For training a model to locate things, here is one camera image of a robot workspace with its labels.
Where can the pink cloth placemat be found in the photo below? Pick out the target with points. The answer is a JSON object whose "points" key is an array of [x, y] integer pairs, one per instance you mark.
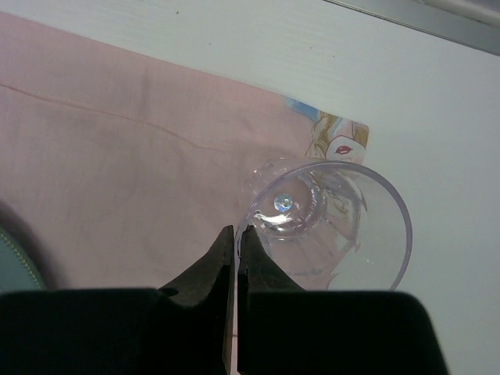
{"points": [[119, 170]]}

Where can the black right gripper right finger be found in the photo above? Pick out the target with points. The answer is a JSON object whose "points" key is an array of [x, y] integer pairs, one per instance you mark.
{"points": [[284, 329]]}

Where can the teal ceramic plate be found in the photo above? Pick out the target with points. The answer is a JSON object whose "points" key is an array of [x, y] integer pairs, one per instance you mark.
{"points": [[18, 272]]}

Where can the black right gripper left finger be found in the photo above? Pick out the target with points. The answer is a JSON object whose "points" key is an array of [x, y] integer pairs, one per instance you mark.
{"points": [[184, 327]]}

